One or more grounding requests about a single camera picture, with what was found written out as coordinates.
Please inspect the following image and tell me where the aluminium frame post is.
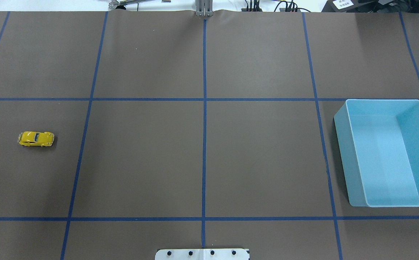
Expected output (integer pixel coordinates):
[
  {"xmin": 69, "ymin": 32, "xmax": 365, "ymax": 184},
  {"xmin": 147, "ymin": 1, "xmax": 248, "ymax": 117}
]
[{"xmin": 195, "ymin": 0, "xmax": 214, "ymax": 17}]

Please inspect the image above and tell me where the light blue plastic bin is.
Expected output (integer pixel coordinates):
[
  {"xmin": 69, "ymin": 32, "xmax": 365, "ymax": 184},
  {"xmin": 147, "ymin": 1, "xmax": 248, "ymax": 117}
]
[{"xmin": 334, "ymin": 99, "xmax": 419, "ymax": 208}]

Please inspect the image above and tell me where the yellow beetle toy car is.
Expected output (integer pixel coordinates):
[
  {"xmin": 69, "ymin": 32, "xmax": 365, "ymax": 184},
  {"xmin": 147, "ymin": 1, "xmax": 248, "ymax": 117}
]
[{"xmin": 18, "ymin": 131, "xmax": 55, "ymax": 147}]

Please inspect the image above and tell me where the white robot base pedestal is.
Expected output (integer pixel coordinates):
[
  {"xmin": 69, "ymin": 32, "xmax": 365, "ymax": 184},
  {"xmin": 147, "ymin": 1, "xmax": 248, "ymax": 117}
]
[{"xmin": 155, "ymin": 248, "xmax": 250, "ymax": 260}]

